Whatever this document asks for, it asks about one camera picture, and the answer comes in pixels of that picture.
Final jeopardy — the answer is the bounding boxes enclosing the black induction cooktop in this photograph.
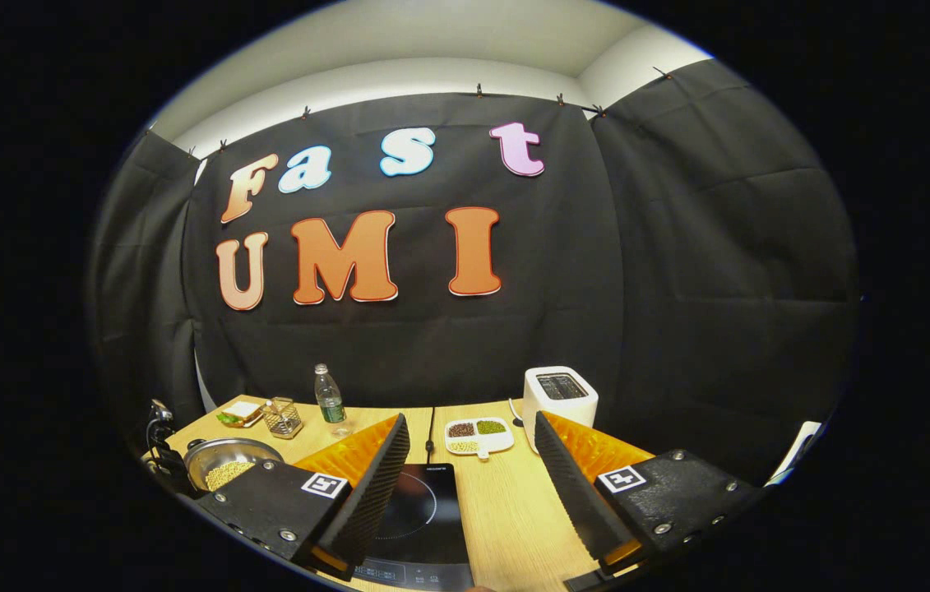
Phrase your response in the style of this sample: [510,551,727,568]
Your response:
[354,463,474,591]

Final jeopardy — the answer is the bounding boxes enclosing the row of black cloth clips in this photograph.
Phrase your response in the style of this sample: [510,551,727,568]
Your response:
[185,66,671,157]

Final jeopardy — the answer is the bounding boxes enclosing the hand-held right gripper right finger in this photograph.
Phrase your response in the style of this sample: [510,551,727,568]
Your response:
[534,411,766,591]

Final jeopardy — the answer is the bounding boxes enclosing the metal wire basket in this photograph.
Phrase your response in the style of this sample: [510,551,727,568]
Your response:
[261,397,305,440]

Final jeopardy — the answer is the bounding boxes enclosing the black backdrop cloth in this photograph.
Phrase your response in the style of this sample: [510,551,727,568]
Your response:
[86,58,858,486]

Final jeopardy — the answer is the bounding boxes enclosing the clear plastic water bottle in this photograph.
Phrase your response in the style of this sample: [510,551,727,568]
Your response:
[314,363,353,437]

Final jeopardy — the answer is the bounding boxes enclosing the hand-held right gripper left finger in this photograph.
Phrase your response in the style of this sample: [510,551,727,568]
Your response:
[197,413,412,580]

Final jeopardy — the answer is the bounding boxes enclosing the heap of yellow soybeans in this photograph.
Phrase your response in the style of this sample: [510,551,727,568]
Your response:
[203,460,256,493]

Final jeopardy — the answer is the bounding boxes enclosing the white toaster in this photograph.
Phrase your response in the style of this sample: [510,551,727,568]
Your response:
[522,366,599,453]

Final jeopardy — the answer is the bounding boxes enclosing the white divided plate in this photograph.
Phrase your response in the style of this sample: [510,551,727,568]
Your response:
[443,417,516,460]

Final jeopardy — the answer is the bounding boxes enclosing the stainless steel pot black handle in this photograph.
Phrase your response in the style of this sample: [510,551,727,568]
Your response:
[183,437,285,494]

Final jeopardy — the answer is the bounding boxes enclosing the sandwich with lettuce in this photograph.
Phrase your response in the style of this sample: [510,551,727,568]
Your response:
[216,400,264,426]

